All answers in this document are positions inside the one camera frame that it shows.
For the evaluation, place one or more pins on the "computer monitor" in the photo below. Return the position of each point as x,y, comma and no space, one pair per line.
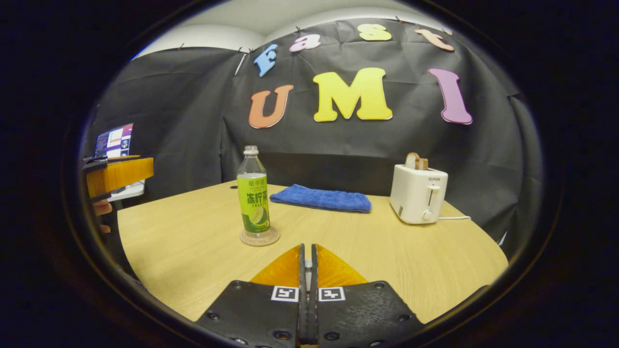
115,140

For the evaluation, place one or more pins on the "blue towel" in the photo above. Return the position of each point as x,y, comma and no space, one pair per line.
321,199

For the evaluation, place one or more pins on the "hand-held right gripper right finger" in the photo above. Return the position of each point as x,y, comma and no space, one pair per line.
358,309

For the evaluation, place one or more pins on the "white toaster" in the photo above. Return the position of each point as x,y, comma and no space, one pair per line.
417,195

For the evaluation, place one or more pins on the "white teacup lid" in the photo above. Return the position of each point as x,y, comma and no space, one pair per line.
308,265

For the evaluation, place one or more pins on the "white power strip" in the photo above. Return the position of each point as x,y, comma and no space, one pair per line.
128,191

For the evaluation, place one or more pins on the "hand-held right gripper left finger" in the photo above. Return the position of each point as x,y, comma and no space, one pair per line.
261,309

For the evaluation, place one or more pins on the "green label water bottle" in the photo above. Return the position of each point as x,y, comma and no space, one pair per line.
253,203

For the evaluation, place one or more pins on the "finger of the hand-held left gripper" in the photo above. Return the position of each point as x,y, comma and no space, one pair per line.
118,176

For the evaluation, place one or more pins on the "bread slice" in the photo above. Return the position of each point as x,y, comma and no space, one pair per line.
416,162

